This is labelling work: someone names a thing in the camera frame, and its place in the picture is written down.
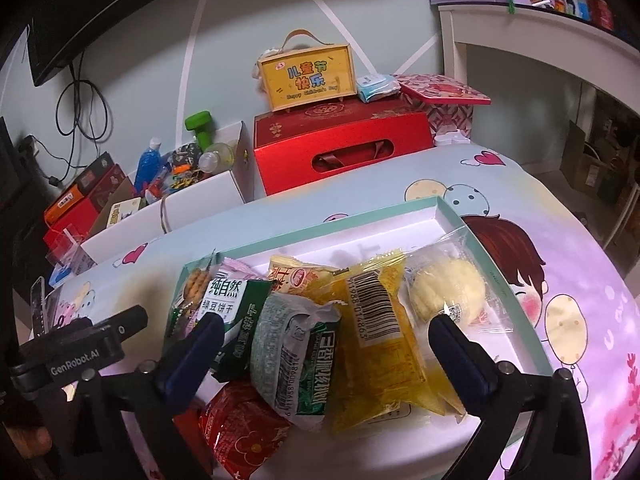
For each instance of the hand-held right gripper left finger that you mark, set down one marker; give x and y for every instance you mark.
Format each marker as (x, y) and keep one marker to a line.
(192, 360)

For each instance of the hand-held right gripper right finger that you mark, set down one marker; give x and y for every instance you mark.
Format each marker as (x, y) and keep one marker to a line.
(462, 360)

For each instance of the green white biscuit packet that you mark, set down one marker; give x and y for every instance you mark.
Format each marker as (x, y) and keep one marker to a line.
(225, 305)

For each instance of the clear packet with cream bun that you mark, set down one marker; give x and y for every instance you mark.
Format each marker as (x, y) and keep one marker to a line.
(445, 290)

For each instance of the yellow clear snack packet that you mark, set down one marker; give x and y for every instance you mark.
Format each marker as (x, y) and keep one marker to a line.
(385, 375)

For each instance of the red flower-print snack packet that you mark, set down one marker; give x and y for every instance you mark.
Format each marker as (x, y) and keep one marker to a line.
(245, 430)

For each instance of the green silver snack packet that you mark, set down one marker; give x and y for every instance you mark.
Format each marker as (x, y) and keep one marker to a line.
(290, 360)

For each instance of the lilac pink snack packet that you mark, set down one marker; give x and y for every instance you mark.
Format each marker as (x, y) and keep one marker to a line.
(237, 266)

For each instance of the orange printed snack packet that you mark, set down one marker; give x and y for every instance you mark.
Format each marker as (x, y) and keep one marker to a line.
(300, 280)

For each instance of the teal shallow cardboard tray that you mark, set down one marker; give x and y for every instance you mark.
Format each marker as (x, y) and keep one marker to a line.
(350, 240)

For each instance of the smartphone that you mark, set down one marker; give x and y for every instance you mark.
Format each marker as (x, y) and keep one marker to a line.
(37, 305)

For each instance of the blue white pack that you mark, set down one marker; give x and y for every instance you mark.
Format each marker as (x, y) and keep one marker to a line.
(62, 277)

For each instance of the clear plastic container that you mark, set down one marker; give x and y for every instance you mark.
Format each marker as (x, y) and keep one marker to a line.
(62, 247)

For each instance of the red cardboard box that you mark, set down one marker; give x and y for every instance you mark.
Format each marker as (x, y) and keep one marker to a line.
(60, 235)

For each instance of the orange box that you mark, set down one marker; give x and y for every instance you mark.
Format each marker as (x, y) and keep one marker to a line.
(62, 205)

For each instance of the small yellow white box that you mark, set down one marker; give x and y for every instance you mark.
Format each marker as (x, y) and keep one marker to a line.
(125, 210)

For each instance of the white cardboard box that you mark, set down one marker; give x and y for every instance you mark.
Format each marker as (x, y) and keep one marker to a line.
(200, 195)

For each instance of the black cabinet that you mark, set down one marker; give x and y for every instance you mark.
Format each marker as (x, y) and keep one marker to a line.
(10, 185)

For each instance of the dark brown box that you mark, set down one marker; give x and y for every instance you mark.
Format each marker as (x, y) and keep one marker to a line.
(100, 172)

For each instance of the colourful toy clutter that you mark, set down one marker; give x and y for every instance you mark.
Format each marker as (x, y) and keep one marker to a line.
(180, 172)

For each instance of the blue plastic bottle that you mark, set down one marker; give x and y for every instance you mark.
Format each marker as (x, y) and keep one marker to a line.
(147, 167)

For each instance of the red gift box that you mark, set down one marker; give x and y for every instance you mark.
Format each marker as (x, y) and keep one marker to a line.
(290, 160)

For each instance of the brown cardboard boxes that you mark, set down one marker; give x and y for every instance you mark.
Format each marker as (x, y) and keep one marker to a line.
(585, 170)

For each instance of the green dumbbell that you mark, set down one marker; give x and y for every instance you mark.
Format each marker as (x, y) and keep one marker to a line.
(200, 127)

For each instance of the pink red patterned box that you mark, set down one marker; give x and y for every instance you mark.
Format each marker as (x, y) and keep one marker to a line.
(440, 92)

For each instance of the light blue wipes pack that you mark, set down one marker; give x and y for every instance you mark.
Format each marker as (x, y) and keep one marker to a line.
(375, 87)

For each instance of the white shelf desk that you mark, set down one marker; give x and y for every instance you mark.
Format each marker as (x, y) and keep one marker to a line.
(500, 25)

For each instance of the black monitor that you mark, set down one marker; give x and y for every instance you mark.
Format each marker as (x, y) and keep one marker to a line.
(100, 5)

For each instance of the wall power plug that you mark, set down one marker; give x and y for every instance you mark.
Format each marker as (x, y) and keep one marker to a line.
(28, 146)

